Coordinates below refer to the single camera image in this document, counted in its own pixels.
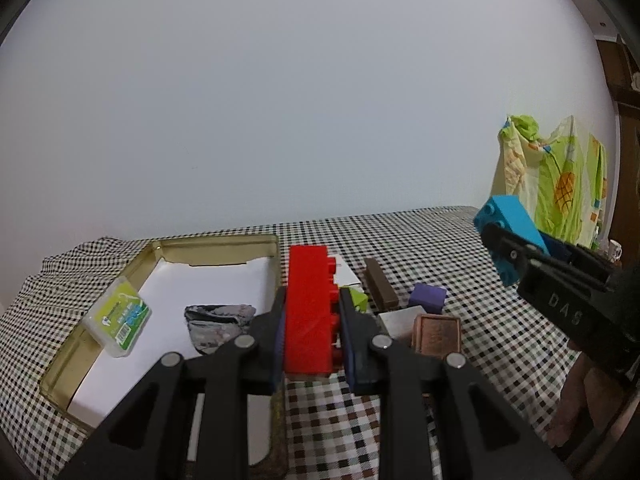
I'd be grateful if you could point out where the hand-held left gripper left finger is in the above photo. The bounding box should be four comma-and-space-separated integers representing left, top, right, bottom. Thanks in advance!
57, 287, 288, 480

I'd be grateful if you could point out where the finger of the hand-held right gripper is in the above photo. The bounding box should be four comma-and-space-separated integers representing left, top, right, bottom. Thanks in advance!
540, 232, 616, 286
480, 222, 551, 286

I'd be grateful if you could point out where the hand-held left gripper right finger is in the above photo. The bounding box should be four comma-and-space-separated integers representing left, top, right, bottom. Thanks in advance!
339, 286, 573, 480

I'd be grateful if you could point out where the blue building block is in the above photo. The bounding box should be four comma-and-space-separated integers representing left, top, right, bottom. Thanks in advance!
473, 196, 548, 288

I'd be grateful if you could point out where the red building block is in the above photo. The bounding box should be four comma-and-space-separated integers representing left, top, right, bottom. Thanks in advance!
284, 246, 346, 380

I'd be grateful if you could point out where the white rectangular block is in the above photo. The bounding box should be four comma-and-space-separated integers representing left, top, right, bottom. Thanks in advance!
377, 306, 423, 346

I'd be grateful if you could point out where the purple cube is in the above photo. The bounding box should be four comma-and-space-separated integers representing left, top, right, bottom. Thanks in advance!
407, 282, 447, 316

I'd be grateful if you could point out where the gold metal tin box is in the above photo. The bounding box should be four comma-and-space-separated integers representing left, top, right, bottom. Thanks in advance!
39, 233, 288, 478

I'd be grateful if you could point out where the person's right forearm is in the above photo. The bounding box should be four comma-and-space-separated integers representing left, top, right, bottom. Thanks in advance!
547, 350, 631, 448

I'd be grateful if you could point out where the checkered tablecloth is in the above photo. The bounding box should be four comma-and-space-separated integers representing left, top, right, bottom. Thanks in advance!
0, 205, 621, 480

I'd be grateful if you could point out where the green building block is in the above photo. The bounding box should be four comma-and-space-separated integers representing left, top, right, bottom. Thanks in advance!
345, 285, 370, 313

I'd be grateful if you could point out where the grey crumpled pouch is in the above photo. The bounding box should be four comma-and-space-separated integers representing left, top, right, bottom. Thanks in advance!
184, 303, 256, 356

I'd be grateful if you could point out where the pineapple print hanging cloth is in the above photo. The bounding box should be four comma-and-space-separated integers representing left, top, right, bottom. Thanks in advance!
492, 114, 608, 256

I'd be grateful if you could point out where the dark brown wooden block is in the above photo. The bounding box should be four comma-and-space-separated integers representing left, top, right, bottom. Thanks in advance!
363, 258, 400, 311

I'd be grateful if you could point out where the white cardboard box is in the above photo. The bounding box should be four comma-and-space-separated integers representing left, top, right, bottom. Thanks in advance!
332, 255, 361, 286

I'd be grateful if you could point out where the copper brown square box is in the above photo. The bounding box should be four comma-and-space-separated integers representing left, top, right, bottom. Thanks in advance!
411, 313, 463, 361

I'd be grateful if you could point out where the white paper sheet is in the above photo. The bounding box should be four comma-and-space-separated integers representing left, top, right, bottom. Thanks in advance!
67, 255, 276, 466

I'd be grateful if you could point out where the brown wooden door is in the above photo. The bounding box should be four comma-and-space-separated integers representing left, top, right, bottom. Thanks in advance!
595, 35, 640, 271

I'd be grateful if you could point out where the clear box with green label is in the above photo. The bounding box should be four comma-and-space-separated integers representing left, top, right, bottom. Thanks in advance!
82, 278, 152, 358

